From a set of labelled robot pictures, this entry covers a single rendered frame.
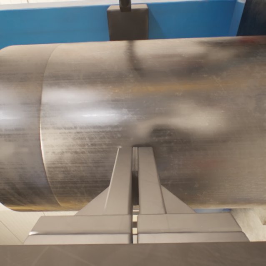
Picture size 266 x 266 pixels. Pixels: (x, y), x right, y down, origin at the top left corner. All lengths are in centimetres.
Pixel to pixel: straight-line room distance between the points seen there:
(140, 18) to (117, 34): 6
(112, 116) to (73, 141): 4
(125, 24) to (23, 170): 41
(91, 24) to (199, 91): 48
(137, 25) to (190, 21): 17
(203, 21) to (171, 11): 9
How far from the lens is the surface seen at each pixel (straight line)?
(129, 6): 48
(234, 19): 64
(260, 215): 67
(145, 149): 15
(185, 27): 62
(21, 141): 19
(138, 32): 52
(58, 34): 64
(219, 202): 22
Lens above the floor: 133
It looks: 1 degrees up
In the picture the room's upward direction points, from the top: 92 degrees counter-clockwise
